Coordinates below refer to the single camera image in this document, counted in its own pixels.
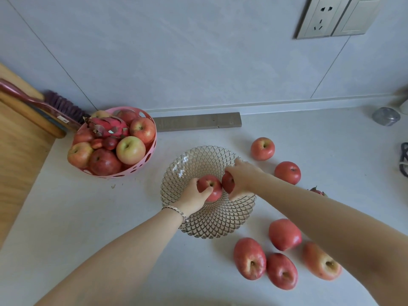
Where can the person's right hand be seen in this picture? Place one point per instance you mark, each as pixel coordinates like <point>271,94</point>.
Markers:
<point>247,178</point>

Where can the large dark red apple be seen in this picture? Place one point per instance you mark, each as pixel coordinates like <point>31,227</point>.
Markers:
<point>103,162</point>

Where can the large wooden cutting board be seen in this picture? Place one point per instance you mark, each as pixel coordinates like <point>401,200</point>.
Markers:
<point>19,172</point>

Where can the pink dragon fruit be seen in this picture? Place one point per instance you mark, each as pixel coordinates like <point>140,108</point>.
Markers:
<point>106,125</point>
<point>317,191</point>

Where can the person's left forearm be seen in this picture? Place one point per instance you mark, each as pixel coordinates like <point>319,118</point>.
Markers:
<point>111,267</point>

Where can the clear glass fruit bowl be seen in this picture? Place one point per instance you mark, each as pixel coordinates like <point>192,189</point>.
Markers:
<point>216,219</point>

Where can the person's right forearm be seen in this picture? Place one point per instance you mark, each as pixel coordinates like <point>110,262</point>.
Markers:
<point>334,226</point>

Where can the small dark red plum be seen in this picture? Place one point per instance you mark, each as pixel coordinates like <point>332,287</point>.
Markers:
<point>110,143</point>

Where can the short wooden rolling pin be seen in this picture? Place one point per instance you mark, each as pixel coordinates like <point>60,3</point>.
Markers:
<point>32,117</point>

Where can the white wall socket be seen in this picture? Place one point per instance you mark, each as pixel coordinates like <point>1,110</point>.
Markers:
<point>322,19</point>

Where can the white wall switch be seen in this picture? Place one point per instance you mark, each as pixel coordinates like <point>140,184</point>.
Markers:
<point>360,15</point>

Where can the whole red apple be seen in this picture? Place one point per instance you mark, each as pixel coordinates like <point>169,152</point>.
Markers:
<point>228,183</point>
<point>210,181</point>

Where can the person's left hand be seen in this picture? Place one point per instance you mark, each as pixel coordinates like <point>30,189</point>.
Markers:
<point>191,200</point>

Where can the yellow green apple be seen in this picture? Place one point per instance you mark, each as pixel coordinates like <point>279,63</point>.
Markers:
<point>130,150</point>

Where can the pink perforated plastic bowl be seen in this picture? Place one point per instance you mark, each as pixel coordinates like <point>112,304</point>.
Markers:
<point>143,159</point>

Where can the grey metal bar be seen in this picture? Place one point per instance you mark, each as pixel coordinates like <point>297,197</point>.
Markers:
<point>197,121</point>

